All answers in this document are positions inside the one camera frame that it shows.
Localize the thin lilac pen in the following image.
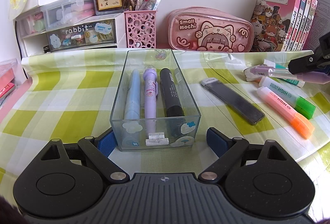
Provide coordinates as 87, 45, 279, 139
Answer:
251, 65, 330, 84

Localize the light blue pen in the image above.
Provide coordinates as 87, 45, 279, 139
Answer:
124, 69, 140, 120

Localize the orange pink highlighter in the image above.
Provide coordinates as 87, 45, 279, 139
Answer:
257, 87, 315, 139

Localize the clear plastic organizer box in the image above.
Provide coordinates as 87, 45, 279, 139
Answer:
110, 49, 201, 151

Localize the black marker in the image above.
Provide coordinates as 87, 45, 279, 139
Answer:
160, 68, 185, 117

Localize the purple cartoon pen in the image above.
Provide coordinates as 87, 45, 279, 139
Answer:
143, 65, 158, 134

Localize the white green glue stick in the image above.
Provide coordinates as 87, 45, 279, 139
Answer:
263, 59, 306, 88

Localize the black pencil lead case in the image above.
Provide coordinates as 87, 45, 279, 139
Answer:
200, 78, 265, 125

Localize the green highlighter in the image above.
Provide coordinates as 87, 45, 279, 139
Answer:
259, 77, 316, 120

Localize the pink cat book set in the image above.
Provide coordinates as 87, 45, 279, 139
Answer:
251, 0, 318, 52

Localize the green checked tablecloth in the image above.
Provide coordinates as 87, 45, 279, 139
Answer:
1, 49, 329, 221

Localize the dirty white eraser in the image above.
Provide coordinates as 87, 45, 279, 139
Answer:
243, 67, 262, 83

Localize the clear rabbit drawer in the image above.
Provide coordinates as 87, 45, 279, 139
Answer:
47, 20, 117, 51

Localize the pink cat pencil case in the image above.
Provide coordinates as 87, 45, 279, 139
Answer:
168, 7, 254, 53

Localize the pink box at left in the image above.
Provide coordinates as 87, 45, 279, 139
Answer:
0, 59, 17, 98

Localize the white drawer organizer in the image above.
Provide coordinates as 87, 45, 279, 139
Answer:
16, 6, 127, 57

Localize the pink perforated pen holder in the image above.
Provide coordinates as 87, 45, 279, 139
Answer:
124, 11, 157, 49

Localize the clear upper drawer box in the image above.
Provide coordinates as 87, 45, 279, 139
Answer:
41, 0, 95, 31

